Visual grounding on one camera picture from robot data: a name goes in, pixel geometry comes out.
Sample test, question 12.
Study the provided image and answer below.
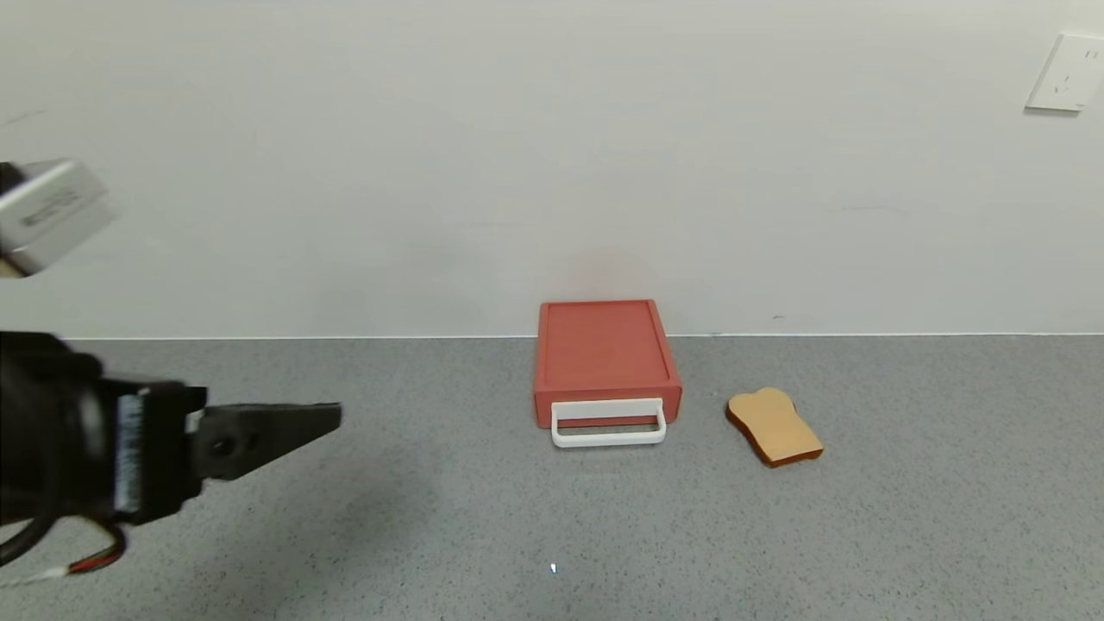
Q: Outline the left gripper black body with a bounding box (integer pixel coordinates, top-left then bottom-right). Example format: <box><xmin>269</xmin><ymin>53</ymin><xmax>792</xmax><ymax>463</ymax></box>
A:
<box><xmin>0</xmin><ymin>333</ymin><xmax>209</xmax><ymax>526</ymax></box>

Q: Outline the toy bread slice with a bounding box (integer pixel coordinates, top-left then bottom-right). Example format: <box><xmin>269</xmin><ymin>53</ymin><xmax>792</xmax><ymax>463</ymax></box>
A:
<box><xmin>725</xmin><ymin>387</ymin><xmax>824</xmax><ymax>468</ymax></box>

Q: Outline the black wrist cable bundle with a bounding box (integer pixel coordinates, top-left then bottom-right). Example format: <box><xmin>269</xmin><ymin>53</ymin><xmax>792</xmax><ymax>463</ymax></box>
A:
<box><xmin>0</xmin><ymin>516</ymin><xmax>128</xmax><ymax>589</ymax></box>

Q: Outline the red drawer box white handle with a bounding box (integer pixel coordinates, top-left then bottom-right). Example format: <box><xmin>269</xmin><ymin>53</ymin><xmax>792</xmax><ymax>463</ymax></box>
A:
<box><xmin>533</xmin><ymin>300</ymin><xmax>683</xmax><ymax>403</ymax></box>

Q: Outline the white wall socket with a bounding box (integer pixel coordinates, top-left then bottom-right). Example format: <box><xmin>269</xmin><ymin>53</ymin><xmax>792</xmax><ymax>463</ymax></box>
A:
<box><xmin>1024</xmin><ymin>33</ymin><xmax>1104</xmax><ymax>113</ymax></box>

